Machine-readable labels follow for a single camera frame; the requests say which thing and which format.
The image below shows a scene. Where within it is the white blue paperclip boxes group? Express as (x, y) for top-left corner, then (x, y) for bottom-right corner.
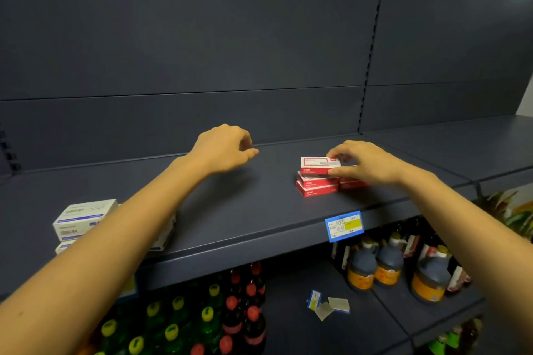
(52, 199), (177, 256)

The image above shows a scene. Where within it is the group of yellow-capped green bottles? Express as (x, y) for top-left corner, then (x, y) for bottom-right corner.
(93, 282), (225, 355)

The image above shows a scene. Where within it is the person's right hand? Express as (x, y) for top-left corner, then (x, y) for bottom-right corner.
(326, 139), (411, 188)

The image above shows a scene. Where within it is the cluster of assorted bottles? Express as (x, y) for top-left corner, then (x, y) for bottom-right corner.
(474, 188), (533, 243)

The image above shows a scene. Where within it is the red box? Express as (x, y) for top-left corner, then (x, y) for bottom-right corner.
(300, 156), (341, 176)

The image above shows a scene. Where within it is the blue yellow price tag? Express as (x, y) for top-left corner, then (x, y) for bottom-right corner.
(324, 210), (365, 243)

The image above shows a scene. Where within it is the person's left forearm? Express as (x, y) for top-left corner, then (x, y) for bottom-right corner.
(0, 154), (205, 355)

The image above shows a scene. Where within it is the green glass bottle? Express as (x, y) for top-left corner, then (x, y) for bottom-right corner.
(428, 332), (449, 355)
(443, 324), (463, 349)

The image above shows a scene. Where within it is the person's right forearm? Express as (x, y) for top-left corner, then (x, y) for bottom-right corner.
(395, 165), (533, 343)

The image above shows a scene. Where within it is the group of red-capped cola bottles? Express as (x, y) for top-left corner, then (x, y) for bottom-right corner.
(189, 261), (267, 355)

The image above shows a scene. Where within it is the group of dark sauce bottles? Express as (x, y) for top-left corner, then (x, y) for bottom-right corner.
(331, 217), (472, 297)

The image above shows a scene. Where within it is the stack of red boxes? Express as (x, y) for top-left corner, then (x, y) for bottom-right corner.
(295, 170), (370, 198)

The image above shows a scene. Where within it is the loose beige paper tag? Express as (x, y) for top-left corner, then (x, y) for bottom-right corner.
(314, 302), (335, 322)

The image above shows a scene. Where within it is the loose white paper tag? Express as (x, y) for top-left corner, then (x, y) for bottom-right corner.
(328, 297), (351, 315)

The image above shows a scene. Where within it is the person's left hand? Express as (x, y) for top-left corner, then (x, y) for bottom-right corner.
(183, 124), (260, 175)

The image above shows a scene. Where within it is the brown glass bottle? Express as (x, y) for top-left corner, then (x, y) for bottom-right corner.
(457, 317), (484, 353)

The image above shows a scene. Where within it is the dark grey metal shelf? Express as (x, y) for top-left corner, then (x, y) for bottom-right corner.
(0, 0), (533, 355)

